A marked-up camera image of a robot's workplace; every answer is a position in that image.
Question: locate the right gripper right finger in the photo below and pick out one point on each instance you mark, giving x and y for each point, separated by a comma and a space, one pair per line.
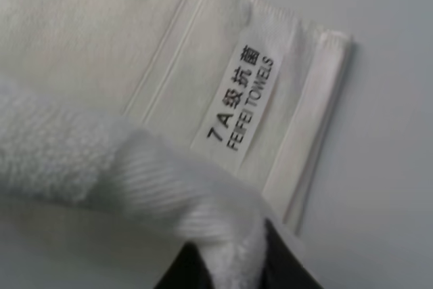
281, 268

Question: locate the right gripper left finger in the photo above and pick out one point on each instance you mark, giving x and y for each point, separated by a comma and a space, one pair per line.
188, 271

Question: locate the white towel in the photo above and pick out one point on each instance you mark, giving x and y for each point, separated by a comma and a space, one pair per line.
132, 127

